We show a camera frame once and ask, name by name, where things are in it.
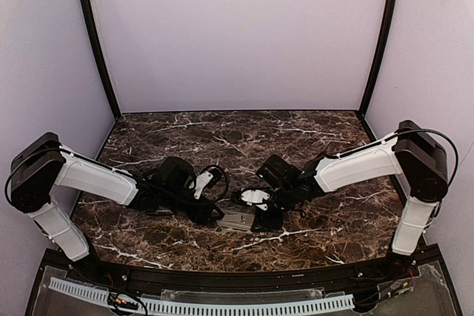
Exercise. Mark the black front rail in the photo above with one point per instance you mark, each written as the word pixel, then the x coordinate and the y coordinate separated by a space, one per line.
pixel 353 277

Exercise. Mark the white remote control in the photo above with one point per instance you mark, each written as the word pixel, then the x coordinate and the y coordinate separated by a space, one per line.
pixel 236 220

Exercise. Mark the black frame post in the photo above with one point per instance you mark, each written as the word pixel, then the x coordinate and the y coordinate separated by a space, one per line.
pixel 95 45
pixel 384 31

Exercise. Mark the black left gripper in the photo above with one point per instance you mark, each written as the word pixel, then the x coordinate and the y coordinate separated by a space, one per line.
pixel 202 213

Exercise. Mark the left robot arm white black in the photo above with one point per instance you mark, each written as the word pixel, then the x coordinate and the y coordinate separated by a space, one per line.
pixel 46 163

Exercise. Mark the black right frame post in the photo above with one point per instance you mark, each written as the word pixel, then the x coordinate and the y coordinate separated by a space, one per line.
pixel 384 31

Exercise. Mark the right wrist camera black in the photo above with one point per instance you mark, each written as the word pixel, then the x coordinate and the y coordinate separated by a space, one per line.
pixel 251 197

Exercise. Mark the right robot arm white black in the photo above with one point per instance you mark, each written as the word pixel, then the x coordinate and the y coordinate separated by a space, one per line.
pixel 410 151

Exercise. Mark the white slotted cable duct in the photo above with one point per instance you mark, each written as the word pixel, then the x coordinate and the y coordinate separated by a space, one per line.
pixel 191 303

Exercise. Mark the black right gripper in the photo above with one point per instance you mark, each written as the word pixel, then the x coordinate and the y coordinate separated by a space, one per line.
pixel 266 220

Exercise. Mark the black left frame post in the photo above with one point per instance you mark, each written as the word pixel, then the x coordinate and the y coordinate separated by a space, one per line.
pixel 95 45

